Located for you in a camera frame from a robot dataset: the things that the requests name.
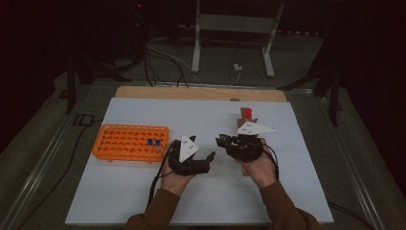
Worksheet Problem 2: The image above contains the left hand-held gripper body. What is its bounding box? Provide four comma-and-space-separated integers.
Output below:
167, 134, 213, 177

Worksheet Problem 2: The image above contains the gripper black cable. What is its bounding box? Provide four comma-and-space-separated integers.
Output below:
262, 143, 281, 182
147, 140, 178, 210

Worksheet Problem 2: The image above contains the person's left hand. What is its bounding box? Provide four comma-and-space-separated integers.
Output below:
159, 156, 196, 196

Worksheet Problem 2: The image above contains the person's right hand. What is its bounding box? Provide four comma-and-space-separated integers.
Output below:
240, 138, 279, 190

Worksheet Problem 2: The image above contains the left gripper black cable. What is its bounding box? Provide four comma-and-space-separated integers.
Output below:
147, 140, 178, 210

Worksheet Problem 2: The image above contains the grey metal stand frame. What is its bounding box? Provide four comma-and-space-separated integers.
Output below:
191, 0, 285, 79

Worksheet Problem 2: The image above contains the black floor cable bundle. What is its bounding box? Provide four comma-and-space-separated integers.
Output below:
144, 47, 190, 89

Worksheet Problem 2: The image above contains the orange plastic test tube rack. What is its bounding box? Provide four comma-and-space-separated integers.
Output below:
92, 124, 170, 164

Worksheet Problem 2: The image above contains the wooden test tube rack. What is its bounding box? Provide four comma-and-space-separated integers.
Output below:
237, 107, 266, 177

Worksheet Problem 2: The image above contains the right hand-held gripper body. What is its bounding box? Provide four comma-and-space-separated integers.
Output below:
227, 121, 277, 163

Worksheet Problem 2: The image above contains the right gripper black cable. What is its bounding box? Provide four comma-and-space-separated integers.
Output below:
262, 143, 281, 182

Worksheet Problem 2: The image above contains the black tripod stand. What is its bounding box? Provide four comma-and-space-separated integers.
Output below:
65, 52, 132, 115
277, 63, 344, 127

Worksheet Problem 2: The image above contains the black equipment stand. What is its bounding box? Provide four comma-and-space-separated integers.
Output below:
128, 0, 150, 62

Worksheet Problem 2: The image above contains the white floor cable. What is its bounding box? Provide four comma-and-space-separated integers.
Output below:
147, 43, 242, 86

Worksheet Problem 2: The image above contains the short black floor cable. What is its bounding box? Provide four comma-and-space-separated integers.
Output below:
327, 201, 376, 230

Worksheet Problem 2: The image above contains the power strip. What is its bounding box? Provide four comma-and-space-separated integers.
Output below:
277, 29, 324, 36

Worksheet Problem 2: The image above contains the long black floor cable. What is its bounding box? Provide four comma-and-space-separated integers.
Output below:
15, 118, 104, 230

